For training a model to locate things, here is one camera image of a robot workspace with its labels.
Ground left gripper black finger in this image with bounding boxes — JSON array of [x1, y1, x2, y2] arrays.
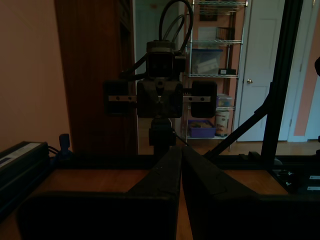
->
[[182, 147, 320, 240], [16, 146, 182, 240]]

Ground brown wooden cabinet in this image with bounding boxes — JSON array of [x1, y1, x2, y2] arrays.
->
[[54, 0, 139, 155]]

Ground small black box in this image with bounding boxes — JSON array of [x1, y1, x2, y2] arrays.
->
[[217, 67, 237, 76]]

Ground dark framed picture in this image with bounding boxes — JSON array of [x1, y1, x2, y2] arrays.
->
[[199, 9, 217, 22]]

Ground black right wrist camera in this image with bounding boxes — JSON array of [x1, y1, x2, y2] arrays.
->
[[146, 52, 175, 79]]

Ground clear bin blue lid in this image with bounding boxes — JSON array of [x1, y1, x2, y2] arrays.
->
[[191, 48, 224, 75]]

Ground black looped cable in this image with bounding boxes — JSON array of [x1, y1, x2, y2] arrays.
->
[[158, 0, 195, 55]]

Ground black plate white labels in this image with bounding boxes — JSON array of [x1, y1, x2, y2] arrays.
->
[[271, 156, 320, 195]]

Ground purple storage bin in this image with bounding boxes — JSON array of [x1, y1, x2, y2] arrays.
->
[[187, 119, 217, 138]]

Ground black aluminium frame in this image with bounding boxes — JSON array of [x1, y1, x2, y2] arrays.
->
[[49, 0, 320, 173]]

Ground blue clamp handle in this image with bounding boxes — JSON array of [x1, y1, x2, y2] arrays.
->
[[58, 133, 71, 154]]

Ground grey power supply box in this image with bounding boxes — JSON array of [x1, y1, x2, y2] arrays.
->
[[0, 141, 50, 216]]

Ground metal wire shelf rack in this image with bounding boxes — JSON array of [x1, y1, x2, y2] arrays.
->
[[186, 0, 247, 140]]

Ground white panel door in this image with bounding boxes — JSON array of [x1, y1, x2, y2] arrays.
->
[[133, 0, 187, 151], [236, 0, 313, 143]]

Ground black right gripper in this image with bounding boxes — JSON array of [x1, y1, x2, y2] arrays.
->
[[103, 78, 217, 118]]

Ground dark books row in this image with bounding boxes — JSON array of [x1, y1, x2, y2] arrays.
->
[[216, 26, 236, 41]]

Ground white canister red label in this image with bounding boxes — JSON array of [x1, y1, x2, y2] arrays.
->
[[215, 109, 230, 137]]

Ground clear bin colourful contents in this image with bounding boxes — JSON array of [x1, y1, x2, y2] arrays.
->
[[216, 93, 234, 109]]

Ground white box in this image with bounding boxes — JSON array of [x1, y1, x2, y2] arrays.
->
[[198, 26, 217, 41]]

